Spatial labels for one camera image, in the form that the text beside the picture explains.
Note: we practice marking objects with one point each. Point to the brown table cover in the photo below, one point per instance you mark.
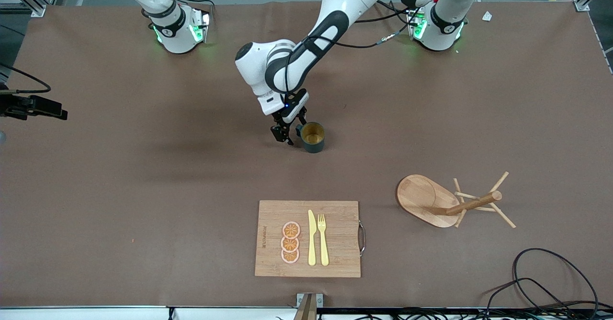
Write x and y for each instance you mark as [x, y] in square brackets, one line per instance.
[143, 214]

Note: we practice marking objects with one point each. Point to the yellow plastic fork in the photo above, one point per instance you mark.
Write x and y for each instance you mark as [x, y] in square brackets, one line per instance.
[323, 248]

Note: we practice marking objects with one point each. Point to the orange slice toy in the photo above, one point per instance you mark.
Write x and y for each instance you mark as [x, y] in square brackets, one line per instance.
[291, 229]

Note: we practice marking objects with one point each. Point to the metal bracket with post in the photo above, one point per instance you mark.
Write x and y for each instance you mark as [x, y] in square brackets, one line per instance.
[309, 305]

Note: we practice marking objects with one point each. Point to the dark green ribbed cup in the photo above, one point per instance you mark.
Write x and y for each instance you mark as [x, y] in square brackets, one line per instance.
[313, 140]

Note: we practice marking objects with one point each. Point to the wooden cup rack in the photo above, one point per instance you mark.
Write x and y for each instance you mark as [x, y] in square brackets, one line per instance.
[424, 198]

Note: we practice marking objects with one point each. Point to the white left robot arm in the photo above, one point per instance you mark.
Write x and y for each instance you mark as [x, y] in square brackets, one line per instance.
[287, 61]

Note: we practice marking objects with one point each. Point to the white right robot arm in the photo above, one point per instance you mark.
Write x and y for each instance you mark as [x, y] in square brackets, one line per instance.
[172, 28]

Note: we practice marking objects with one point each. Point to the small white paper scrap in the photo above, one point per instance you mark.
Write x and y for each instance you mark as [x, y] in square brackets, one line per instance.
[487, 16]

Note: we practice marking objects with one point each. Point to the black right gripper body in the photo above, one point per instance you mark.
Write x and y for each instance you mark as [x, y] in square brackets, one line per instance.
[13, 106]

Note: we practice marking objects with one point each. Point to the bamboo cutting board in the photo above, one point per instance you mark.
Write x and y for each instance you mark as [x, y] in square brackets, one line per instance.
[335, 243]

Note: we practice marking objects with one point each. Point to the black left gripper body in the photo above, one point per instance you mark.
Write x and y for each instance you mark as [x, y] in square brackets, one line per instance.
[295, 117]

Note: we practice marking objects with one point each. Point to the yellow plastic knife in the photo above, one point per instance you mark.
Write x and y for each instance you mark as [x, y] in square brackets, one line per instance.
[312, 243]

